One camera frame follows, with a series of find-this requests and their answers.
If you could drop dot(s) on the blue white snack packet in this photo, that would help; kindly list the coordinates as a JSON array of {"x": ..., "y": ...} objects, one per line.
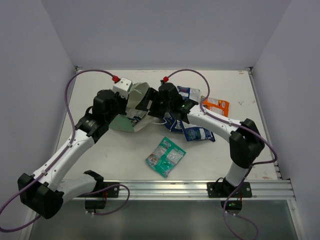
[
  {"x": 135, "y": 115},
  {"x": 188, "y": 93},
  {"x": 171, "y": 123}
]

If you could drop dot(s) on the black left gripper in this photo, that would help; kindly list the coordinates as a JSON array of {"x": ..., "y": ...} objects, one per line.
[{"x": 122, "y": 105}]

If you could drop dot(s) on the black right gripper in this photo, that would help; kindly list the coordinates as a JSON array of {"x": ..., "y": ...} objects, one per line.
[{"x": 153, "y": 94}]

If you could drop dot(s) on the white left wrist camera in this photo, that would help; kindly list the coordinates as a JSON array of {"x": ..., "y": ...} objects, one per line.
[{"x": 122, "y": 87}]

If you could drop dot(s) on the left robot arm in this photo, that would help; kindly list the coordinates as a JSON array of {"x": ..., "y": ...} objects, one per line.
[{"x": 44, "y": 191}]

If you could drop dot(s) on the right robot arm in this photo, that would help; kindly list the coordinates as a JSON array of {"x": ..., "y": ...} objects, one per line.
[{"x": 243, "y": 137}]

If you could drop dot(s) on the green paper gift bag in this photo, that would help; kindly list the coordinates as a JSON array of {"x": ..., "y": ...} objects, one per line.
[{"x": 121, "y": 122}]

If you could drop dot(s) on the black left base bracket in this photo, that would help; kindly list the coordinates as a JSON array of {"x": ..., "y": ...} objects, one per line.
[{"x": 112, "y": 191}]

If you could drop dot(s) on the black right base bracket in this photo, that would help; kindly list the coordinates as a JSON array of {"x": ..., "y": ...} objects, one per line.
[{"x": 222, "y": 189}]

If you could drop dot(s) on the orange snack packet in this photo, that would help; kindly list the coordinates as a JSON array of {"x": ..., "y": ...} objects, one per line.
[{"x": 218, "y": 106}]

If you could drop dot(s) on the aluminium mounting rail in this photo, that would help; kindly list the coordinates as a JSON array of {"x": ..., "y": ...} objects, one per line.
[{"x": 200, "y": 190}]

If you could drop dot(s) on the green snack packet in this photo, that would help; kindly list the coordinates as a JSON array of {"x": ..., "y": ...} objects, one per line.
[{"x": 165, "y": 157}]

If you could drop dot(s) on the black base bracket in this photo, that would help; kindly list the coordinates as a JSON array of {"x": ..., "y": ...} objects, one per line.
[
  {"x": 112, "y": 191},
  {"x": 222, "y": 189}
]

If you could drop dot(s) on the dark blue snack packet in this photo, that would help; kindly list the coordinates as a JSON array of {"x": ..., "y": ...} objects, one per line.
[{"x": 196, "y": 133}]

